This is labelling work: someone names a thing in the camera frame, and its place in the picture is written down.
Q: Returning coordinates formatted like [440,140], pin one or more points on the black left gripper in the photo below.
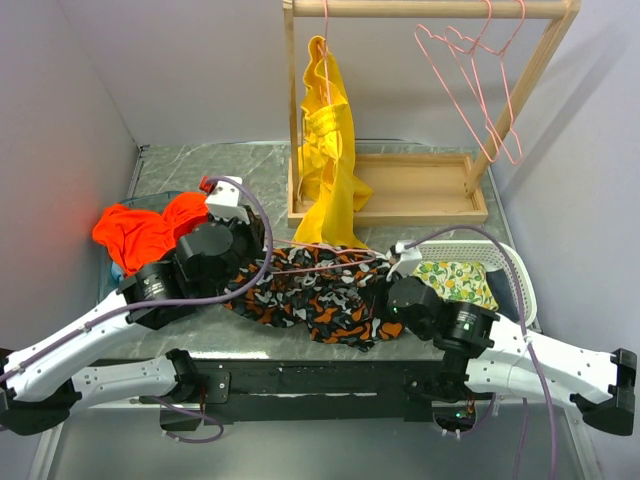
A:
[255,231]

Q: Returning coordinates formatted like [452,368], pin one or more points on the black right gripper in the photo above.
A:
[378,293]

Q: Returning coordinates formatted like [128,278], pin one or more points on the orange camouflage shorts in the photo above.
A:
[334,306]

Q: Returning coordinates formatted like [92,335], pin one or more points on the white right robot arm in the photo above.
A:
[484,352]

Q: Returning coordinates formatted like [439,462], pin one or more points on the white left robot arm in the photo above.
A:
[42,385]

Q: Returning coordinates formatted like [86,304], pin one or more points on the bright orange shorts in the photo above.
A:
[134,238]

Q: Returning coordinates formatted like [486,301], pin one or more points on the yellow shorts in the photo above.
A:
[330,219]

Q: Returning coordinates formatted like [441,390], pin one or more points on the pink hanger holding yellow shorts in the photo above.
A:
[319,122]

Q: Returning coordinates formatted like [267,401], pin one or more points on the lemon print cloth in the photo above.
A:
[458,281]

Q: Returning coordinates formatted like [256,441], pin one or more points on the light blue cloth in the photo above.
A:
[117,274]

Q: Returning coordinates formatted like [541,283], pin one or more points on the wooden clothes rack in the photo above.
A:
[440,188]

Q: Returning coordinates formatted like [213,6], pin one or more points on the white plastic basket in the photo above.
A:
[486,253]

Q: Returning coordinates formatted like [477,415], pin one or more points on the dark navy cloth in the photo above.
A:
[500,288]

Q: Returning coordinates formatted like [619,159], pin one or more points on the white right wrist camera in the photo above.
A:
[403,259]

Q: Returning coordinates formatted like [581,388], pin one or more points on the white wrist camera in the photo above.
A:
[403,259]
[223,200]

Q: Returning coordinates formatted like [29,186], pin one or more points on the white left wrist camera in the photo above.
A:
[223,200]

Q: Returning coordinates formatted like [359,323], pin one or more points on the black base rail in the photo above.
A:
[233,391]

